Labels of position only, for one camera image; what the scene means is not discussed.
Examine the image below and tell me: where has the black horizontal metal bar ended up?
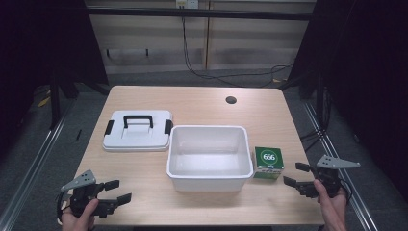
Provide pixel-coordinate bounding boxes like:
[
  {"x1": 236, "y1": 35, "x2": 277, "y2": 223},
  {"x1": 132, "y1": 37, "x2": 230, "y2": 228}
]
[{"x1": 86, "y1": 7, "x2": 317, "y2": 22}]

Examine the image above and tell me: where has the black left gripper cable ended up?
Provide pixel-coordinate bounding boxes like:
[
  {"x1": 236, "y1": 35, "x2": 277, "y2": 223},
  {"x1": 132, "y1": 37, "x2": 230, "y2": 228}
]
[{"x1": 56, "y1": 192, "x2": 72, "y2": 225}]

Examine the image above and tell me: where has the person's right hand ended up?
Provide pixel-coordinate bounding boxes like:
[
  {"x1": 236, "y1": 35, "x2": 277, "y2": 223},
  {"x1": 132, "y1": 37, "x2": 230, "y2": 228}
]
[{"x1": 313, "y1": 179, "x2": 349, "y2": 231}]

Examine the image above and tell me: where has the silver floor rail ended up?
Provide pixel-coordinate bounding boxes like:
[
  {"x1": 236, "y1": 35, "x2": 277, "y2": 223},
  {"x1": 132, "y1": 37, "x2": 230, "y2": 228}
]
[
  {"x1": 302, "y1": 100, "x2": 379, "y2": 231},
  {"x1": 0, "y1": 99, "x2": 78, "y2": 231}
]

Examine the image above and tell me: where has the bundle of black floor cables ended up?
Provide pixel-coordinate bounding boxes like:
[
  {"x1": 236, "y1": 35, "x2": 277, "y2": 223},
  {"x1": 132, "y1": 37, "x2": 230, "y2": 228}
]
[{"x1": 299, "y1": 86, "x2": 331, "y2": 154}]

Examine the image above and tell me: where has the white plastic storage box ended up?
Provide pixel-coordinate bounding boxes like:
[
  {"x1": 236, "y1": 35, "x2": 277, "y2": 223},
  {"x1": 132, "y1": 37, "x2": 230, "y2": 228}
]
[{"x1": 166, "y1": 124, "x2": 255, "y2": 193}]

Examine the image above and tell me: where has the yellow floor tape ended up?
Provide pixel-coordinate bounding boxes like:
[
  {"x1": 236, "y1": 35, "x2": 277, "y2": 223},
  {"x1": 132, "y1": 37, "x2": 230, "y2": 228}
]
[{"x1": 37, "y1": 95, "x2": 52, "y2": 109}]

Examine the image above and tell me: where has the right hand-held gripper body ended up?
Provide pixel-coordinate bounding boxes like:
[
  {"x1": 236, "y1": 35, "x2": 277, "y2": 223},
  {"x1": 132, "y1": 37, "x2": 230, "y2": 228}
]
[{"x1": 315, "y1": 155, "x2": 362, "y2": 199}]

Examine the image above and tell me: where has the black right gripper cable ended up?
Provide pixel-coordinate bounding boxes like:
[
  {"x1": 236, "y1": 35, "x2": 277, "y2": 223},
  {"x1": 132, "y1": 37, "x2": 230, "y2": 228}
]
[{"x1": 339, "y1": 178, "x2": 354, "y2": 204}]

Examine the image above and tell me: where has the black metal stand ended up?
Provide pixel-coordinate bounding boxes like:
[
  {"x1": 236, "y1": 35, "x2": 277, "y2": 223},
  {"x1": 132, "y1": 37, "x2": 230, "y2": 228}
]
[{"x1": 48, "y1": 71, "x2": 63, "y2": 131}]

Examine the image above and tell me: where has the green and white carton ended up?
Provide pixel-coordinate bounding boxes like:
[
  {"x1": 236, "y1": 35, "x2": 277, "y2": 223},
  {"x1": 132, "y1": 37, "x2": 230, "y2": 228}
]
[{"x1": 252, "y1": 145, "x2": 286, "y2": 180}]

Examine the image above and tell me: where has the white wall power outlet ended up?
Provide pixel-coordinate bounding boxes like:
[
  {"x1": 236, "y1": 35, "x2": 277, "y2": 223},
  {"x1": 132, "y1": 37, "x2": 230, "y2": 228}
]
[{"x1": 175, "y1": 0, "x2": 200, "y2": 10}]

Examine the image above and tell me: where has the long black wall cable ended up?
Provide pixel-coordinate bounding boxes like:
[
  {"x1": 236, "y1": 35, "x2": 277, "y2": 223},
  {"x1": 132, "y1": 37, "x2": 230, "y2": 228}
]
[{"x1": 181, "y1": 15, "x2": 293, "y2": 89}]

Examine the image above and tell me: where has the person's left hand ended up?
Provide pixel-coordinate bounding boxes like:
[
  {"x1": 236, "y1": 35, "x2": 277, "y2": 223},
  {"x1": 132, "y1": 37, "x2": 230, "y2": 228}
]
[{"x1": 61, "y1": 198, "x2": 99, "y2": 231}]

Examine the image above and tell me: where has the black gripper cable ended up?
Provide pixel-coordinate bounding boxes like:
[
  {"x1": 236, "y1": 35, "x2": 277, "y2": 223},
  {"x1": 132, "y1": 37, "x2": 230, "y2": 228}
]
[
  {"x1": 339, "y1": 178, "x2": 354, "y2": 204},
  {"x1": 56, "y1": 192, "x2": 72, "y2": 225}
]

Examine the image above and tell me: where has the white lid with black handle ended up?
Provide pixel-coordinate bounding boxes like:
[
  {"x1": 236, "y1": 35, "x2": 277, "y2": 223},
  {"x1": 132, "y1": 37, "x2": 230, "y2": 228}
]
[{"x1": 102, "y1": 109, "x2": 174, "y2": 153}]

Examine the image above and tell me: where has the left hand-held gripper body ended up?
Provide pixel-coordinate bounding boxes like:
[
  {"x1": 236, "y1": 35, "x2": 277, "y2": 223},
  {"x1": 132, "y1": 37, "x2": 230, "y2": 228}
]
[{"x1": 60, "y1": 169, "x2": 107, "y2": 219}]

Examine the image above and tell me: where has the black curtain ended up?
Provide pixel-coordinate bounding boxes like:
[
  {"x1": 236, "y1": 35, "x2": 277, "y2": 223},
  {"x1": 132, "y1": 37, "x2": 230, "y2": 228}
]
[
  {"x1": 287, "y1": 0, "x2": 408, "y2": 203},
  {"x1": 0, "y1": 0, "x2": 110, "y2": 155}
]

